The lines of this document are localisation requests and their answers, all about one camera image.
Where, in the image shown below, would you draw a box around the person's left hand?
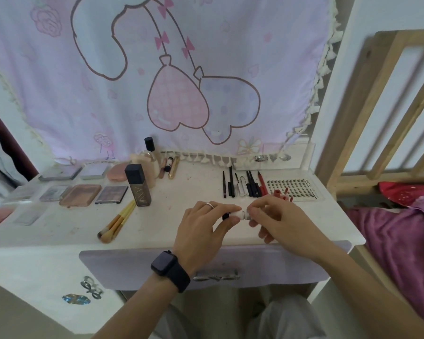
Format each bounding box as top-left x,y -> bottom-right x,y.
172,200 -> 243,276

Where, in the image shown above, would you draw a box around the person's right hand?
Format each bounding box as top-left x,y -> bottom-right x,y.
247,194 -> 334,264

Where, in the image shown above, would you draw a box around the false eyelash tray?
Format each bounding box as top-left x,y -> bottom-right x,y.
265,178 -> 324,202

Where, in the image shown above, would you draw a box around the red makeup pencil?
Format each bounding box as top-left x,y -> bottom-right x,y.
257,171 -> 269,196

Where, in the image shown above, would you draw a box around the dark square foundation bottle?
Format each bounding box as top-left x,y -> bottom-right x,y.
124,164 -> 153,208

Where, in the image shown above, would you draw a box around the yellow handled makeup brushes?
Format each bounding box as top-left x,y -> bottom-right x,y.
100,202 -> 137,244

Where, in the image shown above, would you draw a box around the purple drawer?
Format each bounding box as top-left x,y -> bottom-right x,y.
79,240 -> 352,292

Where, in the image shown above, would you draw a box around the peach pump bottle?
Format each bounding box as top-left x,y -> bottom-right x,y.
130,150 -> 160,189

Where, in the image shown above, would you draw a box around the pink rounded compact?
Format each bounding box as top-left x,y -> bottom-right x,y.
107,162 -> 132,182

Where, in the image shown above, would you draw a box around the foundation bottle black cap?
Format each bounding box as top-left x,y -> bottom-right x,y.
144,137 -> 162,165

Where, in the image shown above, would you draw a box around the small grey square palette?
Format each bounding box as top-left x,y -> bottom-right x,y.
79,164 -> 113,180

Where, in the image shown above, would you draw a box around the silver square palette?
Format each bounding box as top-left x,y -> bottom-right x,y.
39,185 -> 71,203

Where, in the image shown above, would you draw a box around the clear square palette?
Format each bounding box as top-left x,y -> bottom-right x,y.
12,206 -> 49,226

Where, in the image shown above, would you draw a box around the person's right forearm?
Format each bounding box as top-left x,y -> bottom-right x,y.
314,240 -> 424,339

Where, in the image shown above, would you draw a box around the person's left forearm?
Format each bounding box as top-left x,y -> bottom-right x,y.
91,275 -> 184,339

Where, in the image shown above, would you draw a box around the white dressing table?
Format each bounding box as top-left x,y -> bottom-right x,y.
0,0 -> 367,336

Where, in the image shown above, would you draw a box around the black smartwatch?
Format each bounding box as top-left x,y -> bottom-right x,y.
150,250 -> 191,293

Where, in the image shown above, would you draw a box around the purple bed sheet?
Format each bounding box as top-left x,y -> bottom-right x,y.
346,207 -> 424,331

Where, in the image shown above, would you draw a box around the red floral pillow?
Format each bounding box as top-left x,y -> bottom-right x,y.
378,181 -> 424,223

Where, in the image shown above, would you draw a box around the blue shiny cabinet sticker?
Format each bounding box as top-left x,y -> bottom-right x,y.
62,294 -> 91,305

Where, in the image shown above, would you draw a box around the pink cartoon cloth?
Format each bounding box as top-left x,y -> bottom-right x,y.
0,0 -> 343,165

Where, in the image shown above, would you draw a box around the dark red wooden door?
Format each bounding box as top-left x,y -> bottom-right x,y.
0,98 -> 40,182

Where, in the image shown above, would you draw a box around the silver drawer handle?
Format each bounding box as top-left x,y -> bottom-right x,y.
192,270 -> 241,282

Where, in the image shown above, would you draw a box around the wooden bed frame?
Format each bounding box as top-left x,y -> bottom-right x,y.
314,30 -> 424,300

